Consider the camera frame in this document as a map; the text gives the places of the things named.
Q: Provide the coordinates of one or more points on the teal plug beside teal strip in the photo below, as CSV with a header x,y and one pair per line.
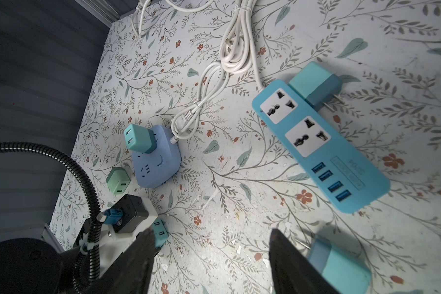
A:
x,y
317,86

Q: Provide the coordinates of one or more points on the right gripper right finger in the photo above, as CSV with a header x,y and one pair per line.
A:
x,y
291,271

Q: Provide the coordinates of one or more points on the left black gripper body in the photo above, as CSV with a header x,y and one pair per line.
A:
x,y
112,244

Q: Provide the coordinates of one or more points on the teal plug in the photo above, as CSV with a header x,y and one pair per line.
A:
x,y
139,139
317,86
345,272
160,233

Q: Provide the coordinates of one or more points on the teal power strip with USB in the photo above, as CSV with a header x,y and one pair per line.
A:
x,y
348,179

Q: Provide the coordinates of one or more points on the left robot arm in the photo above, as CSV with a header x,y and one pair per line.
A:
x,y
32,266

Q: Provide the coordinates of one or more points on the green plug far left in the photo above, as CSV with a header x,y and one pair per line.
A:
x,y
118,180

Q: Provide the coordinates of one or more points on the lavender square power socket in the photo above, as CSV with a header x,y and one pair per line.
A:
x,y
154,169

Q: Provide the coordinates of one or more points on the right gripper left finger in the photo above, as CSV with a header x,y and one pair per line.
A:
x,y
131,271

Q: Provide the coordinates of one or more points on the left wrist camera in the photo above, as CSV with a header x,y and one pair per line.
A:
x,y
126,214

